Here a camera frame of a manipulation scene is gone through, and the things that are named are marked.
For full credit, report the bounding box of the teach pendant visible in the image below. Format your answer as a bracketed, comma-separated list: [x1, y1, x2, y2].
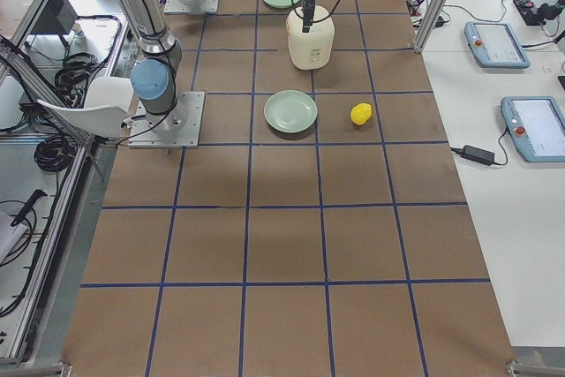
[463, 21, 531, 69]
[500, 96, 564, 163]

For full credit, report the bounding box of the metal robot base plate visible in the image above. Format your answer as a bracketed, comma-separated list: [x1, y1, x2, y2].
[127, 92, 205, 148]

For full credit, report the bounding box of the black power adapter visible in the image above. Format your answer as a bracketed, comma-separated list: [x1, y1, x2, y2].
[461, 145, 495, 166]

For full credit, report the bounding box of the black coiled cable bundle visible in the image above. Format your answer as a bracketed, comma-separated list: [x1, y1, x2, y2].
[34, 134, 79, 174]

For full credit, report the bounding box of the black device on desk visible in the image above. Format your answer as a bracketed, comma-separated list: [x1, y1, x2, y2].
[513, 0, 564, 26]

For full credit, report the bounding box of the white plastic chair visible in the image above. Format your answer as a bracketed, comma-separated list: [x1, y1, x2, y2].
[38, 76, 134, 139]

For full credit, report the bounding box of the green plate near centre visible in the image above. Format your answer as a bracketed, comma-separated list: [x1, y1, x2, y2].
[263, 90, 318, 133]

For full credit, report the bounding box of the yellow lemon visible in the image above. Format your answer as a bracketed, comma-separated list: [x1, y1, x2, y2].
[350, 102, 373, 126]

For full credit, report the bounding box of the lower teach pendant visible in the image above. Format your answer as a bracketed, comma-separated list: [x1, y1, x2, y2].
[500, 96, 564, 163]

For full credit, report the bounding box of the upper teach pendant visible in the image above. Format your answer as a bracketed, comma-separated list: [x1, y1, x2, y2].
[463, 21, 531, 69]

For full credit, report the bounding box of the cream white rice cooker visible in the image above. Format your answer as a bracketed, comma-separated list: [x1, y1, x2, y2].
[286, 11, 335, 70]

